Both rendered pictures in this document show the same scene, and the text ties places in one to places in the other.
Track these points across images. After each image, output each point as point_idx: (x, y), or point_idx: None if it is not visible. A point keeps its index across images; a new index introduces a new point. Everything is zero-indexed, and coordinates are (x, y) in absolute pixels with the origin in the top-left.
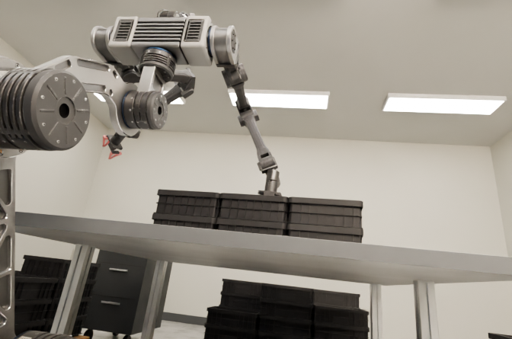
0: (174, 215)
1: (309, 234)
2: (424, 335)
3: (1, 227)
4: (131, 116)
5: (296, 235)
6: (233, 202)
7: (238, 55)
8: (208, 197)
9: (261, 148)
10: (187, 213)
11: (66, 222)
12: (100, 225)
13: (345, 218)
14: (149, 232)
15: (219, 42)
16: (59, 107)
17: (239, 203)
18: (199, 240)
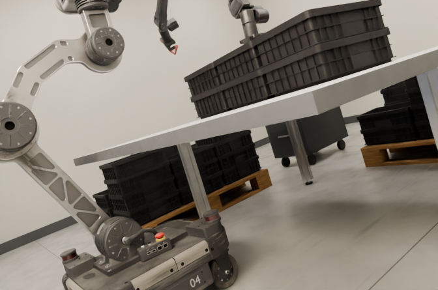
0: (199, 95)
1: (279, 71)
2: (436, 134)
3: (60, 178)
4: (96, 60)
5: (270, 76)
6: (223, 66)
7: None
8: (208, 70)
9: None
10: (204, 89)
11: (96, 156)
12: (103, 154)
13: (300, 38)
14: (116, 153)
15: None
16: (4, 127)
17: (227, 65)
18: (130, 152)
